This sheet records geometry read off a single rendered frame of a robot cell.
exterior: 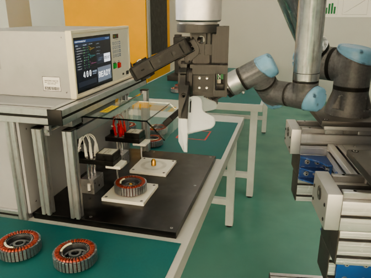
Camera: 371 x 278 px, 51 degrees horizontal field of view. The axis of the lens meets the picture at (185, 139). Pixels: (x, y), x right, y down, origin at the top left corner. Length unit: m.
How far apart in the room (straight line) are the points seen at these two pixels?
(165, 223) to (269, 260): 1.30
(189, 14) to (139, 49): 4.33
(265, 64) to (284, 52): 5.30
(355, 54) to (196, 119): 0.84
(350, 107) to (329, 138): 0.12
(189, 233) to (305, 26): 0.68
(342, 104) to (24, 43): 1.04
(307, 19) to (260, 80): 0.22
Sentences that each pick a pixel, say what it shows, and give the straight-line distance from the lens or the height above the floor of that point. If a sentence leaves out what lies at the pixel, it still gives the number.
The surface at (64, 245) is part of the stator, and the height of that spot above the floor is 0.79.
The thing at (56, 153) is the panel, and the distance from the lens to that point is 1.39.
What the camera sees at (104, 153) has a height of 0.92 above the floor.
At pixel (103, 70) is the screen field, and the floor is 1.18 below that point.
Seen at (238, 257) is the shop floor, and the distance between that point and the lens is 2.39.
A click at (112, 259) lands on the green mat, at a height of 0.75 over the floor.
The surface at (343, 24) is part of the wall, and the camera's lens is 6.50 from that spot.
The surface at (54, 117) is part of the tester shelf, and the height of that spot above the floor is 1.09.
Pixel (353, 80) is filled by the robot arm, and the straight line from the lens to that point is 1.38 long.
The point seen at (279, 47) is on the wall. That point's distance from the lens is 6.47.
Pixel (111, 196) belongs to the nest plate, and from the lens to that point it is 1.33.
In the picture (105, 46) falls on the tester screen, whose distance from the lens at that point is 1.41.
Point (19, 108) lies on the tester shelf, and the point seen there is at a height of 1.11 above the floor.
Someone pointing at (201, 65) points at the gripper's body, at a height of 1.29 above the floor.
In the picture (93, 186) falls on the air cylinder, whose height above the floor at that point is 0.80.
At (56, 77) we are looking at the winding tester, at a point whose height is 1.18.
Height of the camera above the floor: 1.37
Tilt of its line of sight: 18 degrees down
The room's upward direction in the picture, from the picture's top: straight up
